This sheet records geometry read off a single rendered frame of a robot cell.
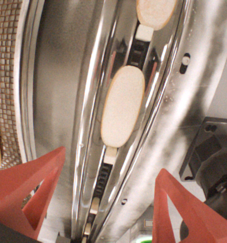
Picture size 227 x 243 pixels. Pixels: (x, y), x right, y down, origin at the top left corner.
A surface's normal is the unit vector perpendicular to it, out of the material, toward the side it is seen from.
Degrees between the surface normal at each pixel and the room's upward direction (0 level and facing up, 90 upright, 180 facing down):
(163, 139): 0
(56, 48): 0
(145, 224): 90
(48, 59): 0
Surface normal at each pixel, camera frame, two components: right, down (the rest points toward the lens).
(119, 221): -0.10, 0.47
